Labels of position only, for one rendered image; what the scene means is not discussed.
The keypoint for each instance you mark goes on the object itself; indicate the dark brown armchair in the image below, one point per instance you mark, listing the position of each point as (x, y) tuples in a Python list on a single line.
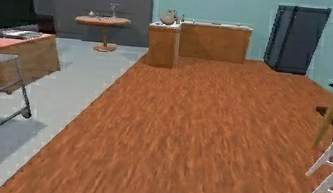
[(45, 23)]

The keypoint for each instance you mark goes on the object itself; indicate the small grey dish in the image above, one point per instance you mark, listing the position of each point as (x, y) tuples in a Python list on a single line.
[(92, 13)]

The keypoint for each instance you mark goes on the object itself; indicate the clear wine glass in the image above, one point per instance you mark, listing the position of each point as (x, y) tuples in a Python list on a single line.
[(114, 9)]

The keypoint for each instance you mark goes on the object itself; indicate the low wooden tv stand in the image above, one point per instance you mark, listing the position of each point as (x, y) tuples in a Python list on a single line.
[(27, 59)]

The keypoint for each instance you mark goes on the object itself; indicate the narrow wooden counter cabinet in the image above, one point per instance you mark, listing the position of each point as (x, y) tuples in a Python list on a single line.
[(163, 45)]

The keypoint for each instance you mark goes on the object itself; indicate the wide wooden counter cabinet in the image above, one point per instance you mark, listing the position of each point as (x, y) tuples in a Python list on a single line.
[(213, 42)]

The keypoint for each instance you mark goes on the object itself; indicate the grey flat book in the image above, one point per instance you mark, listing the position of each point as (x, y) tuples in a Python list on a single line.
[(21, 34)]

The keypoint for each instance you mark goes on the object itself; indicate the dark grey fridge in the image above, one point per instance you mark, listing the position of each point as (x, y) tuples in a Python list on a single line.
[(295, 38)]

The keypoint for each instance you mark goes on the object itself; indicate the beige ceramic teapot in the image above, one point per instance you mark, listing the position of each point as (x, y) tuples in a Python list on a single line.
[(168, 17)]

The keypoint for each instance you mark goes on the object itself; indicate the round wooden pedestal table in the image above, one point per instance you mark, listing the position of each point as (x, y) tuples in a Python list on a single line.
[(103, 21)]

